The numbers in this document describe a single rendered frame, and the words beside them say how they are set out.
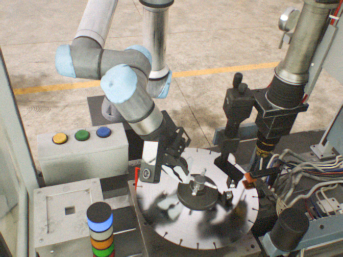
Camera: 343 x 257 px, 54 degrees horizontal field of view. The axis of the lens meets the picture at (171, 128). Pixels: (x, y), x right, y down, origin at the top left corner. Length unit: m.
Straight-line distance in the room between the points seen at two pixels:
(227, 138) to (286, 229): 0.25
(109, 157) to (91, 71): 0.41
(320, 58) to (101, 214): 0.51
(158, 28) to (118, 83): 0.50
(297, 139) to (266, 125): 0.69
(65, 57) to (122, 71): 0.17
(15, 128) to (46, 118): 1.74
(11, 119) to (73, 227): 0.31
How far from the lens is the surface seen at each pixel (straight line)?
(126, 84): 0.69
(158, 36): 1.18
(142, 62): 0.78
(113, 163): 1.17
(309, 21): 0.69
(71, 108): 2.69
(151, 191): 0.92
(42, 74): 3.11
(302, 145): 1.48
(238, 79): 0.78
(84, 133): 1.14
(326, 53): 0.72
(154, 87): 1.29
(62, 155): 1.10
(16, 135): 0.92
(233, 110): 0.76
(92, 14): 0.92
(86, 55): 0.81
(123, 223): 1.10
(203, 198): 0.91
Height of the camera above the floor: 1.69
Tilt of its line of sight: 42 degrees down
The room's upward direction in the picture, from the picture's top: 6 degrees clockwise
